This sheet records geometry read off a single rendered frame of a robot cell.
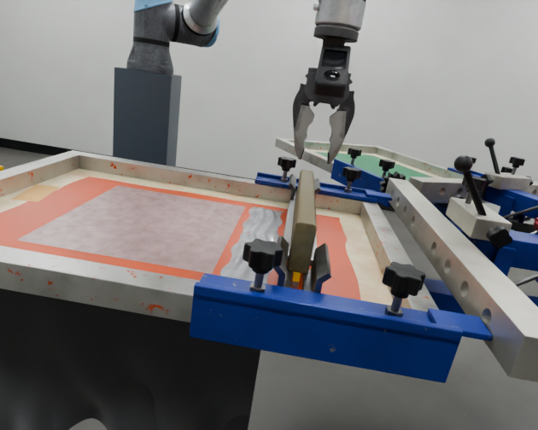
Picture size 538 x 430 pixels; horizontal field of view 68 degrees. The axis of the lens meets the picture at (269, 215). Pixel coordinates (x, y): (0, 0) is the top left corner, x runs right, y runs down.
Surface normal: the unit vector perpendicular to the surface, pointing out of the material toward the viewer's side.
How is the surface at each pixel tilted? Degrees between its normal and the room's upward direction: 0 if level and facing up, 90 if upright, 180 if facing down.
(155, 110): 90
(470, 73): 90
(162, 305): 90
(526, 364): 90
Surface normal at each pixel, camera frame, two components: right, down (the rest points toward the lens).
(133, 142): 0.02, 0.33
